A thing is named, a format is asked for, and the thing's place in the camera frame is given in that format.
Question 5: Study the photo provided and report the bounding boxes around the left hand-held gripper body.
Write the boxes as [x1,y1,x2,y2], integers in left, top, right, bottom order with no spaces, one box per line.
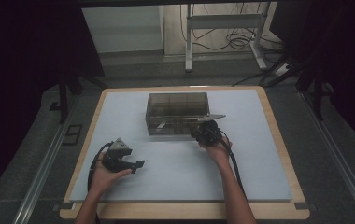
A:
[102,137,133,173]

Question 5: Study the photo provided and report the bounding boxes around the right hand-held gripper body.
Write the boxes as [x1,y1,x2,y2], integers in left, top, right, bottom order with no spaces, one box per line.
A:
[197,114,226,147]

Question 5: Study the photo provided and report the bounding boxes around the transparent grey drawer box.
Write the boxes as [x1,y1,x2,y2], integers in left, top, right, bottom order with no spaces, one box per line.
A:
[145,91,211,136]

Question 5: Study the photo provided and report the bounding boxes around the person's right hand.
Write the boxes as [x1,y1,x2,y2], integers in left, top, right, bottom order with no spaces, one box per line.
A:
[198,136,233,167]

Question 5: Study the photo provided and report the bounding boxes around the person's left hand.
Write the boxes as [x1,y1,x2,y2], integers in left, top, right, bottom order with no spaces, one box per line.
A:
[90,153,133,194]

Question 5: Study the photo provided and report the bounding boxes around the light blue mat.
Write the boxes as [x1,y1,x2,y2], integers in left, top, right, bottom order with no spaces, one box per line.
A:
[69,89,292,203]

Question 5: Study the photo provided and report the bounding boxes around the wooden table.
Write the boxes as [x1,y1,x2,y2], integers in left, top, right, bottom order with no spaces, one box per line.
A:
[59,86,311,220]

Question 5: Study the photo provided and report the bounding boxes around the grey tape strip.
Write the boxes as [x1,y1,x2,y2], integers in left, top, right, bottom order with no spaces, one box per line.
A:
[294,202,318,212]
[52,203,76,213]

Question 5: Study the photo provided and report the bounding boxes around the black stand legs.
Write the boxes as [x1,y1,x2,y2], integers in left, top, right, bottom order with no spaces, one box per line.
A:
[57,72,108,125]
[259,54,336,121]

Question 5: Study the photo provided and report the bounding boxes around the white power strip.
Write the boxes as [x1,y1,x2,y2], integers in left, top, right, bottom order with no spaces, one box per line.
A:
[273,63,291,77]

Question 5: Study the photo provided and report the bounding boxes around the white metal stand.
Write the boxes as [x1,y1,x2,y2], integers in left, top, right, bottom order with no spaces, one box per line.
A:
[184,3,268,73]

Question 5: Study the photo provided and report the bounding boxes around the white cabinet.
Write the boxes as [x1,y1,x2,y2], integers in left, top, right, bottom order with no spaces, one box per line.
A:
[81,5,164,54]

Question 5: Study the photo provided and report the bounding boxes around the dark curtain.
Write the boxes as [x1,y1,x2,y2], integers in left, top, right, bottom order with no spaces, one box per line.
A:
[270,0,355,153]

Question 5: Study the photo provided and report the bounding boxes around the left hand-held gripper black cable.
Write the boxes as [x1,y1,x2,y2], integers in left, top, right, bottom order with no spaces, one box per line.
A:
[86,141,114,224]

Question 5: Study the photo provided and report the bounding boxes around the hand-held gripper black cable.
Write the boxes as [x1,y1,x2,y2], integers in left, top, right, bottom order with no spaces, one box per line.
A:
[220,130,249,201]
[86,141,114,224]

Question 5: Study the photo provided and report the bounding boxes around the right hand-held gripper black cable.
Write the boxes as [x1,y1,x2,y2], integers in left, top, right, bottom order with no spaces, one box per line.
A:
[220,130,249,201]

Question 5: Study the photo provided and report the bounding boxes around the metal floor rail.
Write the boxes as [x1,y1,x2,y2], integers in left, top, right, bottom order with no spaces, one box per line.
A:
[298,91,355,224]
[11,92,80,224]

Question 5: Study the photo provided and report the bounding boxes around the tangle of black floor cables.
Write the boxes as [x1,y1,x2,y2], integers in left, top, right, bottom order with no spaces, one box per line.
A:
[179,3,287,63]

